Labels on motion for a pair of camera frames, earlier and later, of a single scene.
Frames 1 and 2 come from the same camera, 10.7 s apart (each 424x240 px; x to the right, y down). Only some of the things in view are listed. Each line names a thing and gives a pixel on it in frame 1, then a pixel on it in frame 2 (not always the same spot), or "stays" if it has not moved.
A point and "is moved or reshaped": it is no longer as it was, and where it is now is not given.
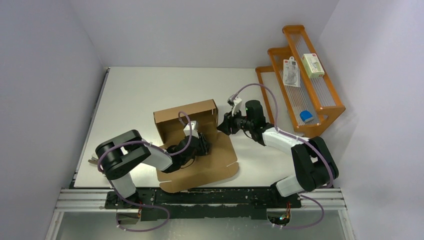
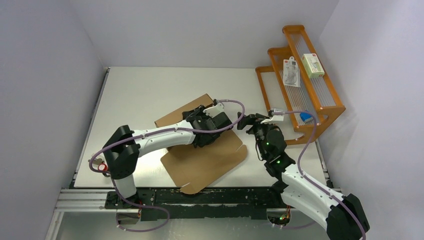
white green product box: [312, 65] stays
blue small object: [306, 116] stays
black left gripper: [205, 146] to [196, 111]
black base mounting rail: [236, 203] stays
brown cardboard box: [220, 162] is moved or reshaped
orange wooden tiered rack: [299, 94] stays
